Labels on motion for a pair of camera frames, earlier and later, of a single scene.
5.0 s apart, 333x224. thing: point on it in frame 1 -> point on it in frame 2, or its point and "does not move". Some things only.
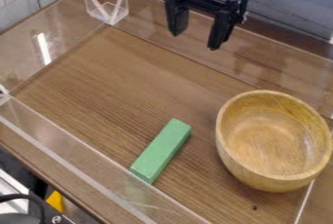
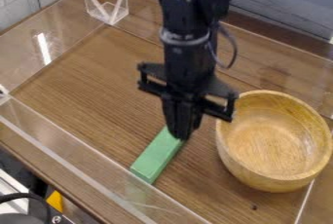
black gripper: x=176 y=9 -> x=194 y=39
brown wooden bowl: x=272 y=140 does not move
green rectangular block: x=159 y=151 does not move
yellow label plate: x=56 y=201 does not move
